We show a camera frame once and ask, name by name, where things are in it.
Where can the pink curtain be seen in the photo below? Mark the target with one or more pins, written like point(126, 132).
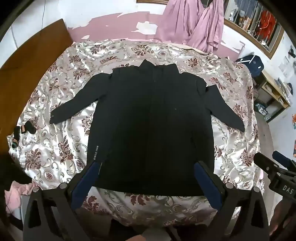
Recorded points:
point(192, 23)

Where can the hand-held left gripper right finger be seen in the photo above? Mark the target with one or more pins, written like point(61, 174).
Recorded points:
point(208, 185)

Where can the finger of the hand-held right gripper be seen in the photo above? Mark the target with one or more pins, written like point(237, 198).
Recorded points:
point(283, 160)
point(266, 162)

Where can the navy blue bag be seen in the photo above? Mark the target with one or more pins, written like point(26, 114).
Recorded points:
point(251, 63)

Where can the wooden framed window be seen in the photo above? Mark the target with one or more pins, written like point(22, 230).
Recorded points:
point(256, 20)

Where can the colourful wall poster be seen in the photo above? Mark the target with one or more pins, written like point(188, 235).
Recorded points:
point(294, 121)

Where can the black wall hook item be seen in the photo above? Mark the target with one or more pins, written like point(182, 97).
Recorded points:
point(292, 52)

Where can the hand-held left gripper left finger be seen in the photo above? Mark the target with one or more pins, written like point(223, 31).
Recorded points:
point(81, 187)

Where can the white wall papers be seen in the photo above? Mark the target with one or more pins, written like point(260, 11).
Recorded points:
point(286, 66)

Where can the black jacket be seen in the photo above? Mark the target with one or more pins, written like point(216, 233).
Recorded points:
point(150, 129)

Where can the yellow wooden shelf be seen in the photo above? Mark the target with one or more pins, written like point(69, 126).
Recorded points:
point(272, 95)

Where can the small black round object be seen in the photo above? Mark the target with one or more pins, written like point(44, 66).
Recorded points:
point(30, 127)

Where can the small dark object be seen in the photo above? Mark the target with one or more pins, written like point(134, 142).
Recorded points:
point(17, 132)

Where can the brown wooden board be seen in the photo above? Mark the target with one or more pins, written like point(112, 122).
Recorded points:
point(27, 69)

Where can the pink cloth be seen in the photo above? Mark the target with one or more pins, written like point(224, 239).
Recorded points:
point(19, 192)

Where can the floral satin bedspread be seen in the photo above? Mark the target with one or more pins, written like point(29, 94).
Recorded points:
point(57, 148)

